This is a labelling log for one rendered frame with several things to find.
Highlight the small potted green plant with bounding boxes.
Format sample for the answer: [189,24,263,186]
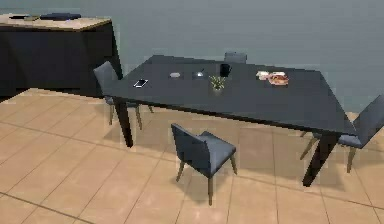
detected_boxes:
[208,75,226,92]

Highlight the grey upholstered chair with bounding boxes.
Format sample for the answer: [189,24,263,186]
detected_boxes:
[170,123,239,207]
[92,60,155,131]
[223,51,248,65]
[299,94,384,174]

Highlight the black mug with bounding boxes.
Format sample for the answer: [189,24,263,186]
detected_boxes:
[219,63,233,78]

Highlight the black mobile phone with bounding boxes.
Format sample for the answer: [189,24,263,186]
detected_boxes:
[133,78,150,89]

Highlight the black dining table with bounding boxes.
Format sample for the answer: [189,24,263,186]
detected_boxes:
[101,54,358,188]

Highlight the plate of red food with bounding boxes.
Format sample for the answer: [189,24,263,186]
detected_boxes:
[267,71,290,87]

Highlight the black cabinet with tan top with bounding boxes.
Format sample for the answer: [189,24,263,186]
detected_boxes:
[0,13,124,99]

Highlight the dark blue flat object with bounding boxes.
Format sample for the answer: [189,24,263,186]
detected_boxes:
[39,12,82,21]

